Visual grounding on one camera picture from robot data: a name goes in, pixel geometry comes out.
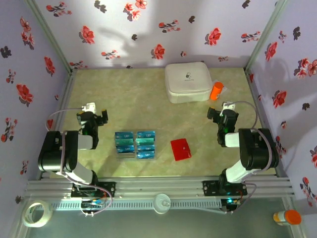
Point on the blue and green packets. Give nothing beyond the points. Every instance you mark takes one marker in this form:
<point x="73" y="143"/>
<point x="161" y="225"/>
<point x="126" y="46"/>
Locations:
<point x="125" y="155"/>

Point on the red card holder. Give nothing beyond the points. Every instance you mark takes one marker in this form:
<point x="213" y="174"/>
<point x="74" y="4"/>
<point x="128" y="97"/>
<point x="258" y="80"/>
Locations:
<point x="180" y="150"/>

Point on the teal credit card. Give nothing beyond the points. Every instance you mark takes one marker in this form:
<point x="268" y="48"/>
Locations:
<point x="146" y="141"/>
<point x="125" y="141"/>

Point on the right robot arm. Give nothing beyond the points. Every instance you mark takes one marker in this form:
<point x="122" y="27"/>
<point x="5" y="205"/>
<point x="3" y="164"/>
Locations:
<point x="257" y="148"/>

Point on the white paper leaflet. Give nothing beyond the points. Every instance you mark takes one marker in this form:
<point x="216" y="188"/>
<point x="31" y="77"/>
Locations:
<point x="225" y="89"/>

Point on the white plastic lidded container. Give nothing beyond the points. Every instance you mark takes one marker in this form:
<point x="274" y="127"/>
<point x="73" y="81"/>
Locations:
<point x="188" y="84"/>

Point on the small electronics board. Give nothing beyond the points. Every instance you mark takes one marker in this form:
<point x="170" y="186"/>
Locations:
<point x="230" y="202"/>
<point x="92" y="204"/>

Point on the white round lid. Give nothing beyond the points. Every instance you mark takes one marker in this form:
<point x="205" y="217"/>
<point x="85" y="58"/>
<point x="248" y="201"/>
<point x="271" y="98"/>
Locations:
<point x="158" y="207"/>

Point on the clear tape roll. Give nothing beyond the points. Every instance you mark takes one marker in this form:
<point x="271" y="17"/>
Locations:
<point x="37" y="225"/>

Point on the pill bottle with orange cap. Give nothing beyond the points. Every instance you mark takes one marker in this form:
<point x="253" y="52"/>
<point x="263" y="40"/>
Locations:
<point x="292" y="217"/>

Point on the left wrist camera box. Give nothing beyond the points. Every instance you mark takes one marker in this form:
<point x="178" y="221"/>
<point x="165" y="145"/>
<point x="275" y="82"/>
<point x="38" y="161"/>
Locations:
<point x="89" y="107"/>

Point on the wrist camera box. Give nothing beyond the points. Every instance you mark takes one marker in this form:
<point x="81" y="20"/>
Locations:
<point x="89" y="107"/>
<point x="228" y="106"/>

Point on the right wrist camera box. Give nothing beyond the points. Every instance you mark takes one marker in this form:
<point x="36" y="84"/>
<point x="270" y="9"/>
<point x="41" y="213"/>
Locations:
<point x="228" y="106"/>

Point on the aluminium table edge rail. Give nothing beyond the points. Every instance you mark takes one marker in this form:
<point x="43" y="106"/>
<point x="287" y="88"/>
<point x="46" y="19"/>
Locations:
<point x="257" y="99"/>
<point x="65" y="99"/>

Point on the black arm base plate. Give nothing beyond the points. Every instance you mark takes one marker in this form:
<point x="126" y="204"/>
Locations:
<point x="109" y="188"/>
<point x="210" y="188"/>

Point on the aluminium frame post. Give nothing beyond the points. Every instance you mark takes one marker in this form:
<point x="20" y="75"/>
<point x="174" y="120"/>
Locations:
<point x="50" y="37"/>
<point x="265" y="37"/>

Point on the wide aluminium base rail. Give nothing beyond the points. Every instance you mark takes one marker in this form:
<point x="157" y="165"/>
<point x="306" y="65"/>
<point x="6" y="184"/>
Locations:
<point x="161" y="186"/>

